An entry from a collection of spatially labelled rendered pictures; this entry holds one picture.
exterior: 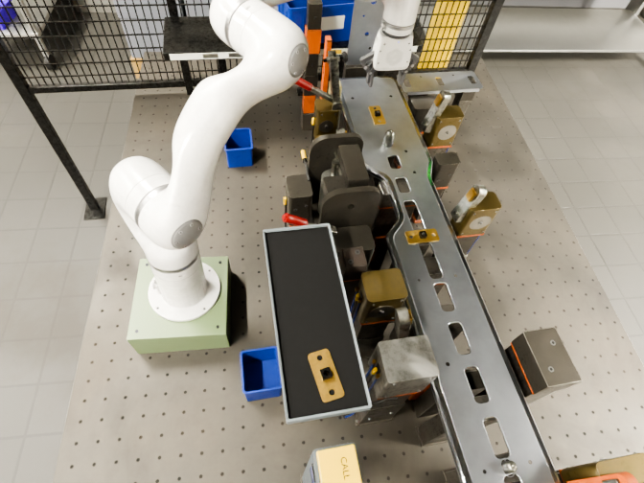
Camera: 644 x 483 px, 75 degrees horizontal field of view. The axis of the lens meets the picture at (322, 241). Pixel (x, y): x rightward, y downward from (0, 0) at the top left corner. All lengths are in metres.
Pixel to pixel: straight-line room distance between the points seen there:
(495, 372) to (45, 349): 1.84
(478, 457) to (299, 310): 0.44
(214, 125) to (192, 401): 0.72
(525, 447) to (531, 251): 0.80
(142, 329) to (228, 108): 0.63
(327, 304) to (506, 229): 0.98
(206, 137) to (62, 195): 1.91
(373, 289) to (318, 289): 0.15
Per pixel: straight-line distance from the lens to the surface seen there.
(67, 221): 2.57
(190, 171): 0.84
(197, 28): 1.70
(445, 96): 1.34
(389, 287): 0.91
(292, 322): 0.76
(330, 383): 0.73
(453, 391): 0.95
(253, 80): 0.80
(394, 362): 0.82
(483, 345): 1.01
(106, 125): 3.02
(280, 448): 1.17
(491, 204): 1.18
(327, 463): 0.71
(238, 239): 1.41
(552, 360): 1.04
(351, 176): 0.93
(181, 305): 1.18
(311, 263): 0.82
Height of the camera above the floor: 1.86
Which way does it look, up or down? 56 degrees down
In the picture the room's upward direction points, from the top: 8 degrees clockwise
